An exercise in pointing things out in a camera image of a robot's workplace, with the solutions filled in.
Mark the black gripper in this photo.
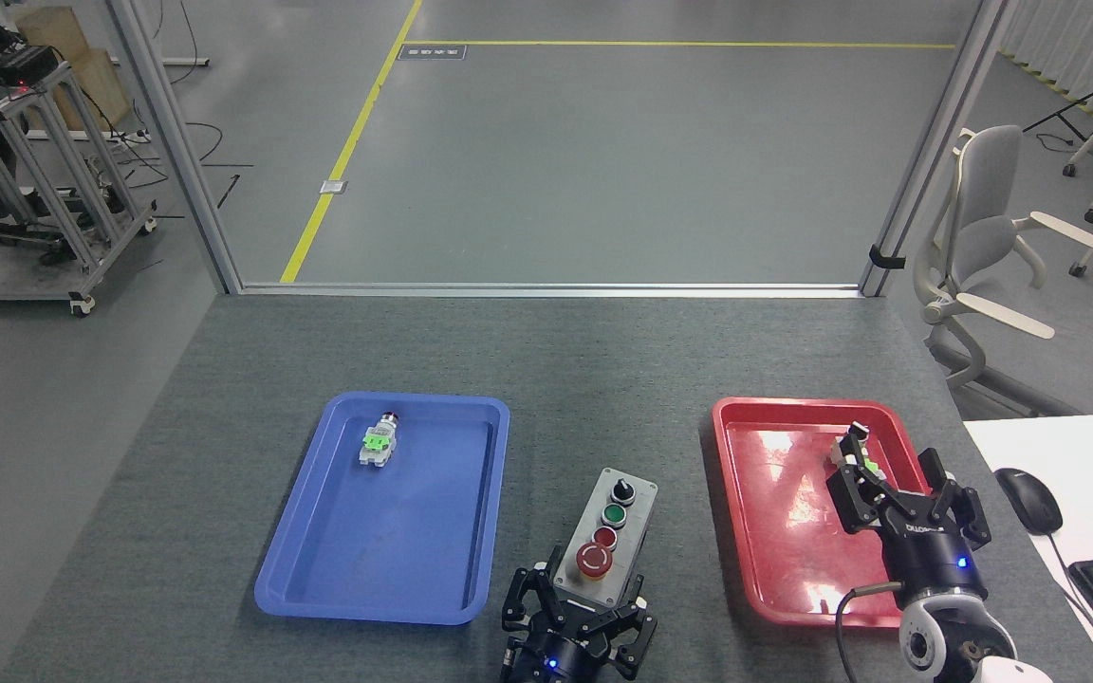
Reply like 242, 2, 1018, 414
826, 427, 992, 609
499, 563, 658, 683

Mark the grey control box with buttons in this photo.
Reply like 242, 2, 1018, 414
551, 467, 659, 610

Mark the cardboard box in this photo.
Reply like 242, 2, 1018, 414
15, 8, 136, 134

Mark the black computer mouse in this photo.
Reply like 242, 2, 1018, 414
994, 468, 1065, 537

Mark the red plastic tray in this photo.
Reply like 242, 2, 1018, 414
711, 397, 984, 632

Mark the white desk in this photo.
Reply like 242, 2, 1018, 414
962, 413, 1093, 683

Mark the blue plastic tray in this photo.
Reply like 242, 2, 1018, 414
254, 392, 511, 627

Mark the grey office chair with armrests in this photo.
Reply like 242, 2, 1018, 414
914, 125, 1093, 418

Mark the white curtain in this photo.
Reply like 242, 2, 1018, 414
997, 0, 1093, 96

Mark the black selector switch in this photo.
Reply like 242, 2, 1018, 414
829, 423, 872, 466

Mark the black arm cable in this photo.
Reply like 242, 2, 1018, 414
835, 583, 908, 683

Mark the red push button switch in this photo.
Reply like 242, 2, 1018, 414
360, 412, 402, 470

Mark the silver frame rail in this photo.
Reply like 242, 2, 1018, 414
241, 283, 866, 300

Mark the silver frame post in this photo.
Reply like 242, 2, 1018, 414
858, 0, 1012, 298
108, 0, 244, 295

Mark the aluminium frame cart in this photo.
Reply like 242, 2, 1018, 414
0, 57, 158, 319

